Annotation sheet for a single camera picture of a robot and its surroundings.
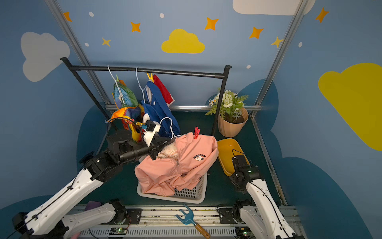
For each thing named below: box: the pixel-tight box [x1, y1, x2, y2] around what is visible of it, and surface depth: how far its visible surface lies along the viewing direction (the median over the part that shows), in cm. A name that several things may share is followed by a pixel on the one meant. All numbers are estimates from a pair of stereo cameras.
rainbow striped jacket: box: [107, 79, 145, 142], surface depth 70 cm
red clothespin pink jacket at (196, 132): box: [193, 126, 201, 140], surface depth 67 cm
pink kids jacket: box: [134, 132, 219, 197], surface depth 71 cm
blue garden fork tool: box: [174, 204, 211, 239], surface depth 74 cm
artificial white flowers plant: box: [204, 90, 249, 121], surface depth 90 cm
